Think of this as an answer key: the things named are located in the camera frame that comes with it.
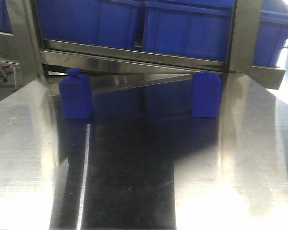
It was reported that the blue bottle-shaped part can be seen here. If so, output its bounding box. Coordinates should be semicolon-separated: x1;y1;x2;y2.
191;71;222;118
59;68;93;119

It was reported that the blue bin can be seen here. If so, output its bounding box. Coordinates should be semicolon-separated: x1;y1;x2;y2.
0;0;12;34
143;0;233;62
253;0;288;68
36;0;144;49

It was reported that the blue bin far right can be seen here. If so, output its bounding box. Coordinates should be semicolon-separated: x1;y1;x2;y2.
253;0;288;68

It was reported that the blue bin far left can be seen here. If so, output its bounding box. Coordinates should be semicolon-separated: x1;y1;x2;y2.
0;0;12;34

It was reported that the stainless steel shelf rack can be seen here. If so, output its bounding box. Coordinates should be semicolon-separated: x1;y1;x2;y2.
0;0;285;89

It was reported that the blue bin centre right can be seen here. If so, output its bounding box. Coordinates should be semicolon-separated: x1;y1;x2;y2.
143;0;233;62

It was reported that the blue bin centre left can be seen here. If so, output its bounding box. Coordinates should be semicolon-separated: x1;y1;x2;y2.
36;0;144;49

